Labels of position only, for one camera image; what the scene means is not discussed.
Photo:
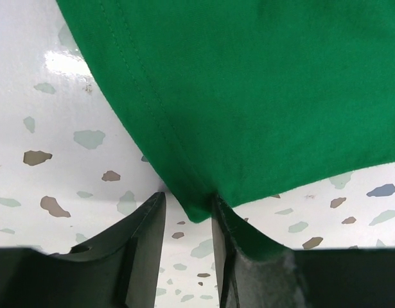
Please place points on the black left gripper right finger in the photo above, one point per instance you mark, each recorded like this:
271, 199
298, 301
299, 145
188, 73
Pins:
252, 270

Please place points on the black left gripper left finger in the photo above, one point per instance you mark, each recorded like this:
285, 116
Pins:
119, 267

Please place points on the green t shirt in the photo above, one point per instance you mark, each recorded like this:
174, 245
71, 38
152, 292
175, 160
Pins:
236, 101

